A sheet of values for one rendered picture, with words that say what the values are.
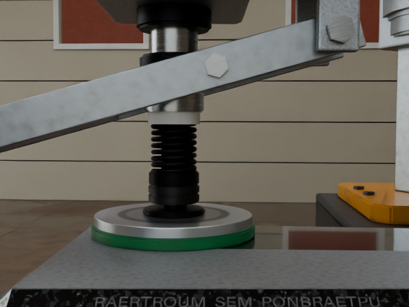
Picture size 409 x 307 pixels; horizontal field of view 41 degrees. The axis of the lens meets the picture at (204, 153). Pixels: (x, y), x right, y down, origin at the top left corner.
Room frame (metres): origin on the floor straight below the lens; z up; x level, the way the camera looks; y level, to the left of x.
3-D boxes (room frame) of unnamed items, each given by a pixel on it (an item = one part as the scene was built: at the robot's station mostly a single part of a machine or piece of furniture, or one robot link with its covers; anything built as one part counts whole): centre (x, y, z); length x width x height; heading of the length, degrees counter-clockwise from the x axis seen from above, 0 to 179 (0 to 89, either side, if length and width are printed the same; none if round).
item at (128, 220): (0.73, 0.04, 0.82); 0.21 x 0.21 x 0.01
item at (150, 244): (0.73, 0.04, 0.82); 0.22 x 0.22 x 0.04
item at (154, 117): (0.73, 0.04, 0.97); 0.07 x 0.07 x 0.04
